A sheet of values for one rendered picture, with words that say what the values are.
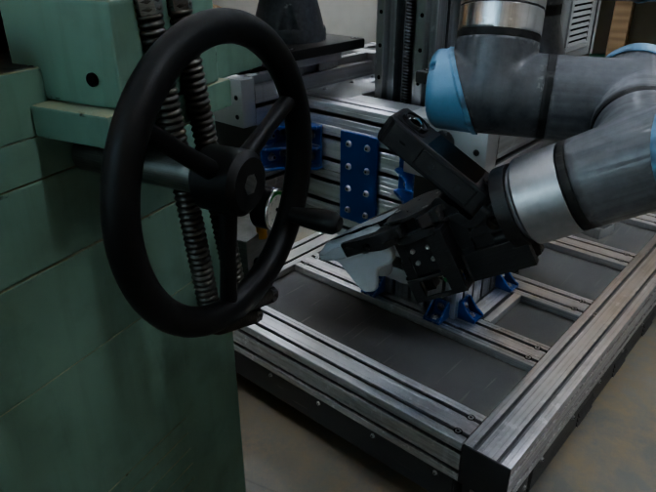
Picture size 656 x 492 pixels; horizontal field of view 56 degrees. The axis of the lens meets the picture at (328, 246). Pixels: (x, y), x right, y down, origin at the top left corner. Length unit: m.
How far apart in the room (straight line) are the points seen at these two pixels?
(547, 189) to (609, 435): 1.14
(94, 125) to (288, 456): 0.99
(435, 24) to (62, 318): 0.81
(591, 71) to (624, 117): 0.08
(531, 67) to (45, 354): 0.55
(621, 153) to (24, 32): 0.51
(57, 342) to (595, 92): 0.57
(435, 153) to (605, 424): 1.17
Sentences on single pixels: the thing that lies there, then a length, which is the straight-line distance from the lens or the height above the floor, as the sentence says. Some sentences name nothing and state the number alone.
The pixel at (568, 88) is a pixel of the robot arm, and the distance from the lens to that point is 0.58.
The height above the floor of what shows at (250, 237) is 0.62.
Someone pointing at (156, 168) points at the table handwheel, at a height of 0.82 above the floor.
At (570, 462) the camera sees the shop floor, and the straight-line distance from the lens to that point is 1.50.
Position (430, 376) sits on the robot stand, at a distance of 1.30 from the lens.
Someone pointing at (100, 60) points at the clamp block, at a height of 0.91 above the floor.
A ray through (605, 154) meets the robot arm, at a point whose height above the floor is 0.86.
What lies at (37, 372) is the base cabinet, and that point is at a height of 0.61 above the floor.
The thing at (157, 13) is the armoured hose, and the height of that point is 0.95.
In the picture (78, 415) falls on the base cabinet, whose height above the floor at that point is 0.53.
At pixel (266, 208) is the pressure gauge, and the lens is 0.85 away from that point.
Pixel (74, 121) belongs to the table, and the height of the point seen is 0.86.
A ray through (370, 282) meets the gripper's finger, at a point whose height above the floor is 0.70.
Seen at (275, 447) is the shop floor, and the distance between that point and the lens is 1.44.
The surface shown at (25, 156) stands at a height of 0.83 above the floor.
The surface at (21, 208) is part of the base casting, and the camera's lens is 0.64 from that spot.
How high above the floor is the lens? 1.01
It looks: 27 degrees down
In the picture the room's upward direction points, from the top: straight up
